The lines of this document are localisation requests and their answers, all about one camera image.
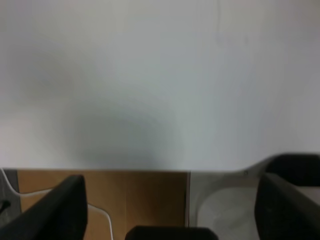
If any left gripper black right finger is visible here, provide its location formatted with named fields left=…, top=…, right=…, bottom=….
left=254, top=173, right=320, bottom=240

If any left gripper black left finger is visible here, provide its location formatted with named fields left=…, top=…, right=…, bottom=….
left=0, top=175, right=88, bottom=240

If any black chair back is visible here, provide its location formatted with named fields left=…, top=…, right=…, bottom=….
left=265, top=153, right=320, bottom=187

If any brown wooden board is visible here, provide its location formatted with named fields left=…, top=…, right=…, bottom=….
left=17, top=170, right=188, bottom=240

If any white cable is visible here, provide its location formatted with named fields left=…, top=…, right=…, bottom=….
left=0, top=167, right=115, bottom=240

